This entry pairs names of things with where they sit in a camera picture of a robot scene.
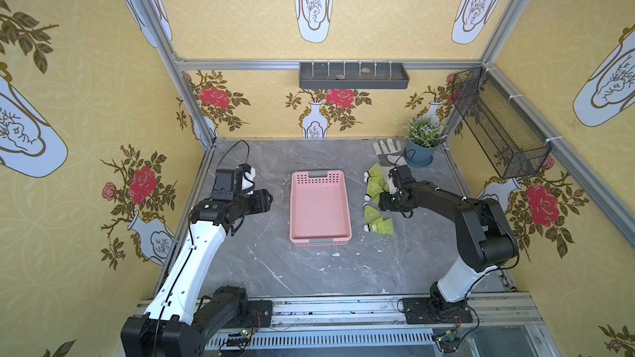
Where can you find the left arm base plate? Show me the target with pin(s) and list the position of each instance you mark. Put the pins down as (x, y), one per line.
(257, 313)

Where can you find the black wire mesh basket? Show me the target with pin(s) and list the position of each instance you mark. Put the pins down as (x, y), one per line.
(512, 142)

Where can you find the green plant in blue pot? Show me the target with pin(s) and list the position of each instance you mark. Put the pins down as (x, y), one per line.
(424, 136)

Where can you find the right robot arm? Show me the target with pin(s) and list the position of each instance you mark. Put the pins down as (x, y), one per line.
(484, 239)

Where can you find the small circuit board left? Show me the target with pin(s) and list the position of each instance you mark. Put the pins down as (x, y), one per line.
(240, 339)

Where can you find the small circuit board right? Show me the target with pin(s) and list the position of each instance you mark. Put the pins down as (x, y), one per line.
(446, 342)

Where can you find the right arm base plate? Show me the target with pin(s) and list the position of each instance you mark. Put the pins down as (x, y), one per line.
(435, 310)

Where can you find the grey white work glove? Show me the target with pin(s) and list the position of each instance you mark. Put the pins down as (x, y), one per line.
(389, 154)

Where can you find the grey wall shelf tray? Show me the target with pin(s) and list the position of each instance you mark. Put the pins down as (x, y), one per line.
(361, 75)

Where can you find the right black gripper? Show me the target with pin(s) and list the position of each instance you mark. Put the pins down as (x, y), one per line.
(397, 178)

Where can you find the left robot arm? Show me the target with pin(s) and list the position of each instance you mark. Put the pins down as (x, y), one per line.
(173, 324)

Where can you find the yellow shuttlecock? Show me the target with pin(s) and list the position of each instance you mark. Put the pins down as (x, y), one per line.
(371, 214)
(373, 191)
(375, 173)
(381, 226)

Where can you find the small circuit board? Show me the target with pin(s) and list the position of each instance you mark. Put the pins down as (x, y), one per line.
(240, 339)
(446, 342)

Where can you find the pink perforated storage basket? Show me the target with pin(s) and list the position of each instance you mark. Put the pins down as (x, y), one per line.
(319, 210)

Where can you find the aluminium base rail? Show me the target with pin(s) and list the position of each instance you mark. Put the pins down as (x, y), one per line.
(505, 324)

